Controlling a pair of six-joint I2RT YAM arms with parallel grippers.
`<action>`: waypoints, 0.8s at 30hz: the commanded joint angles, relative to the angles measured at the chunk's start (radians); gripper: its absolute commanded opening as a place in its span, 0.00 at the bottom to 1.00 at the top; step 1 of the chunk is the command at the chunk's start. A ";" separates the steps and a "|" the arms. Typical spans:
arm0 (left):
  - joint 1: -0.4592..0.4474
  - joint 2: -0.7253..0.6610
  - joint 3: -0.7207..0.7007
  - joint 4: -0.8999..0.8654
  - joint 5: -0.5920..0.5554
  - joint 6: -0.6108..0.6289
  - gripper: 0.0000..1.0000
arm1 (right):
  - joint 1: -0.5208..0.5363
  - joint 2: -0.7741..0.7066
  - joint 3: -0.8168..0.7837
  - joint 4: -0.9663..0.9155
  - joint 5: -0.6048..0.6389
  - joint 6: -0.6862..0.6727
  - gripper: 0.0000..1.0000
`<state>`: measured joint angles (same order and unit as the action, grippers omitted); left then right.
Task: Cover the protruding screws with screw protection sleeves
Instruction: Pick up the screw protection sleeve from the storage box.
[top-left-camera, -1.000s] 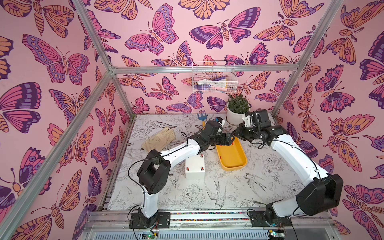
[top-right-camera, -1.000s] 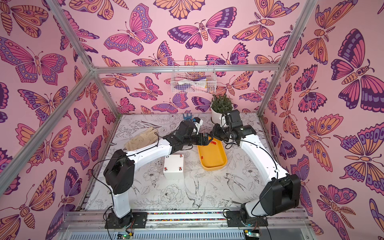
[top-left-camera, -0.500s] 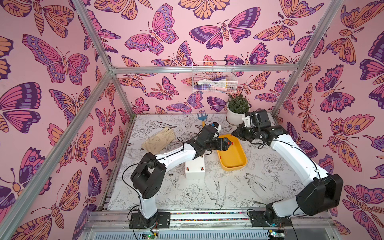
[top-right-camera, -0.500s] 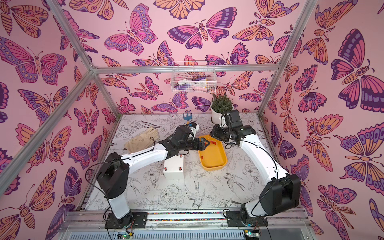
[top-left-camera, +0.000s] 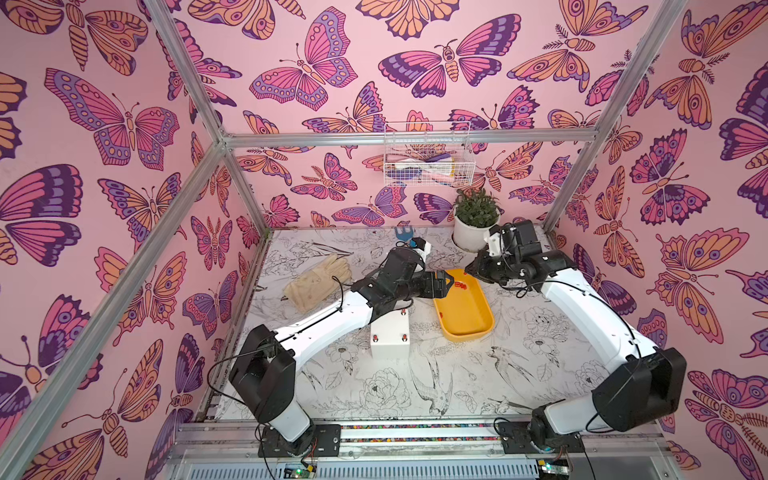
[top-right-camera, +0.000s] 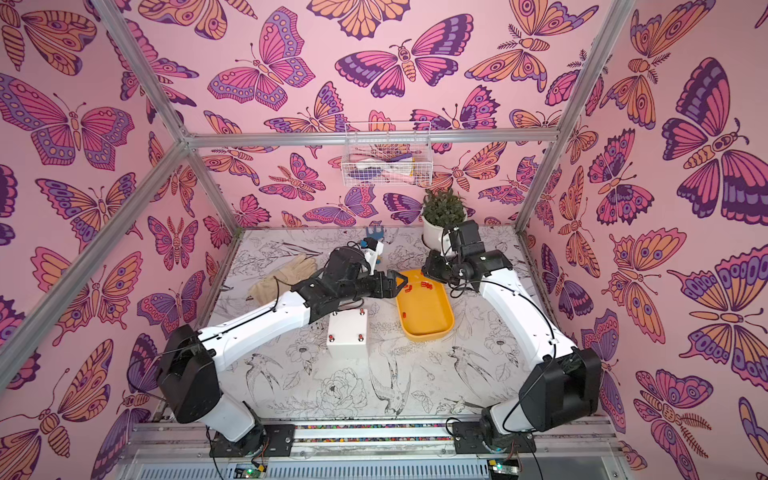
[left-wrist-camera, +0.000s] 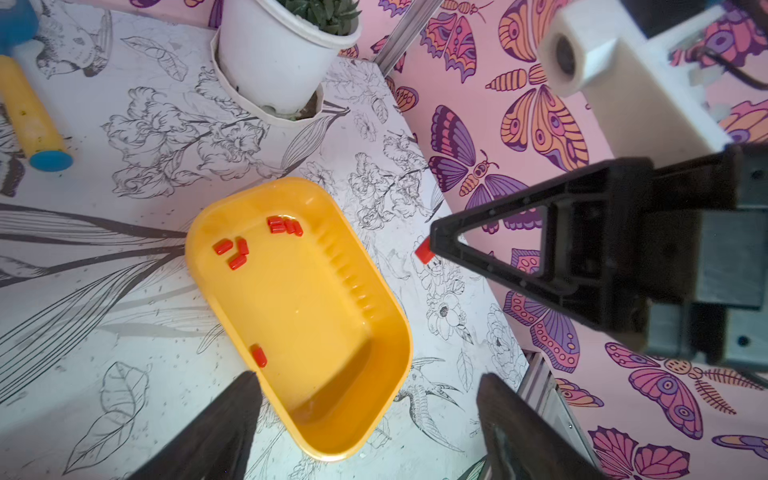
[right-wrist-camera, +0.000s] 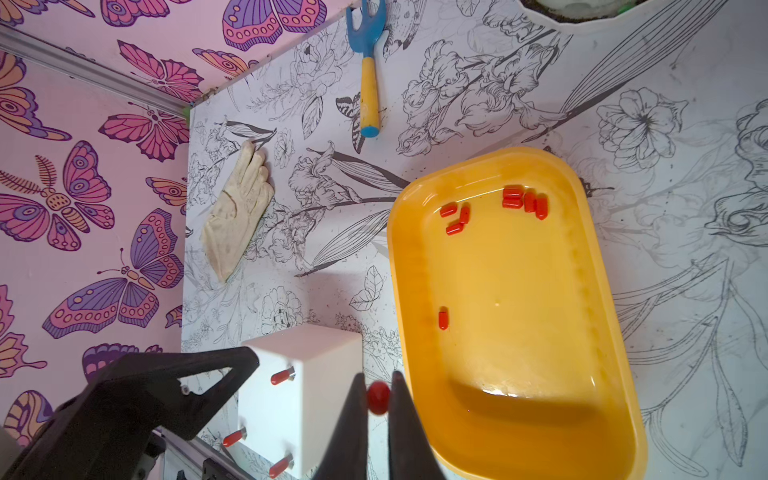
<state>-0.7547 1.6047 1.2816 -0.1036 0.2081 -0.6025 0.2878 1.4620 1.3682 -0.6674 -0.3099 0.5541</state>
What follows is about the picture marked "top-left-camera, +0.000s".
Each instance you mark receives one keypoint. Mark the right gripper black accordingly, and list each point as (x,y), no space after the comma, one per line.
(480,267)

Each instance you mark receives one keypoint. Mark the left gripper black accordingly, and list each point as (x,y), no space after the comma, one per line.
(439,292)

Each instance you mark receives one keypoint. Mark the yellow plastic tray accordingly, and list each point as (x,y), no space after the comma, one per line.
(465,315)

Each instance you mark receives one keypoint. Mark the white block with screws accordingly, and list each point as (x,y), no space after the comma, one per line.
(390,328)

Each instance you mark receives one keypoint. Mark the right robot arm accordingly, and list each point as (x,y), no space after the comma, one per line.
(644,381)

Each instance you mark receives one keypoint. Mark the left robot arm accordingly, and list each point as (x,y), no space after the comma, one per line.
(264,372)

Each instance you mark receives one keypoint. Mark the blue yellow garden fork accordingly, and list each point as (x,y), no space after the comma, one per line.
(404,232)

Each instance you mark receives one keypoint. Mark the white pot green plant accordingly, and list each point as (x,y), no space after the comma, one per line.
(476,212)

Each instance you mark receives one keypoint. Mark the beige work glove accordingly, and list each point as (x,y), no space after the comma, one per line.
(312,287)

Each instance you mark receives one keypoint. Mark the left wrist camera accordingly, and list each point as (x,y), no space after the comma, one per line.
(421,246)

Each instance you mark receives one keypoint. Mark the white wire basket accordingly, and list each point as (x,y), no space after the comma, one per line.
(428,158)

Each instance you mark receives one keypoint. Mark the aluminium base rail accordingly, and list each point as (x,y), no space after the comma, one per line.
(487,447)

